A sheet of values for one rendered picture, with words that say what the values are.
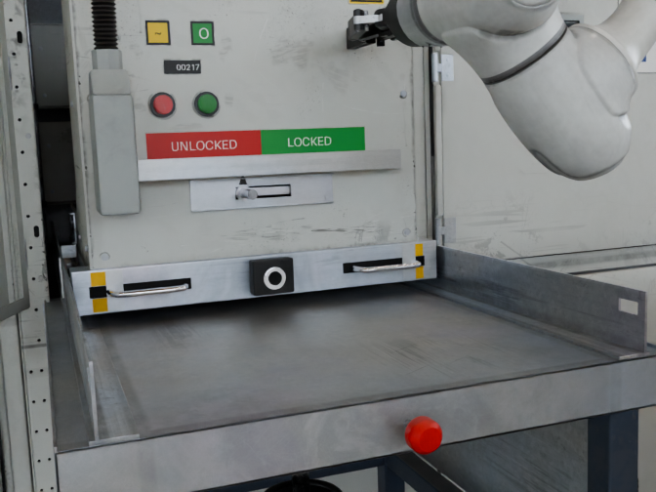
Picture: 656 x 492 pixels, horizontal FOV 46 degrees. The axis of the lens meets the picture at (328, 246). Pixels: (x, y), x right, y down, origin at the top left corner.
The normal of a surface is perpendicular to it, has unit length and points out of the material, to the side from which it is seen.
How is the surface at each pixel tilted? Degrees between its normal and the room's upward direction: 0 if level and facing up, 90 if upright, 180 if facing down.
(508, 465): 90
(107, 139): 90
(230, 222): 90
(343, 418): 90
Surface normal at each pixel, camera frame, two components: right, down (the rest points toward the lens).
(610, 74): 0.36, 0.04
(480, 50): -0.52, 0.80
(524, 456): -0.94, 0.08
